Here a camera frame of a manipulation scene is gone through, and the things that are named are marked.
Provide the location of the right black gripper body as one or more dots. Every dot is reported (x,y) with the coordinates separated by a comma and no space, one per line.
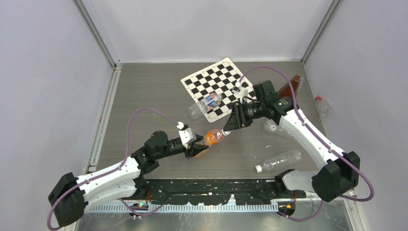
(246,112)

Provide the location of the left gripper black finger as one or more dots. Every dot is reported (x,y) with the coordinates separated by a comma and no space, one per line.
(202,149)
(197,140)

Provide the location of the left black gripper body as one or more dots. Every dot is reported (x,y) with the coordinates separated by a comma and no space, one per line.
(187,151)

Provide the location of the orange crushed plastic bottle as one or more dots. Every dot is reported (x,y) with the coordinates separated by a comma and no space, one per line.
(212,137)

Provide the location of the clear bottle blue label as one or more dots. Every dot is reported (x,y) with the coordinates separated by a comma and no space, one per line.
(204,105)

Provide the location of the clear plastic bottle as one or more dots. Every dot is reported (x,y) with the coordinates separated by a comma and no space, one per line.
(281,161)

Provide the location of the white green cap front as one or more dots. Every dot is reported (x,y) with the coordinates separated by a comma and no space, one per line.
(226,133)

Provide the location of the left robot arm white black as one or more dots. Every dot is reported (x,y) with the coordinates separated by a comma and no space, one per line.
(73,196)

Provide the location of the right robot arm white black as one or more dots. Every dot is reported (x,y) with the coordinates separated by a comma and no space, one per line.
(337,170)

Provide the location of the upright bottle white red cap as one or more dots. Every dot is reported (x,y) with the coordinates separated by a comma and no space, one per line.
(271,127)

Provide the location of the black white chessboard mat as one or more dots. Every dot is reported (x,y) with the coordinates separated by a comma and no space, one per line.
(220,78)

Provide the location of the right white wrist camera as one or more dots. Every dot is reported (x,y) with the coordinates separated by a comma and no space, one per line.
(239,91)

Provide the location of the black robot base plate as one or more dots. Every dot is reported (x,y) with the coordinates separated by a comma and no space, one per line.
(218,191)

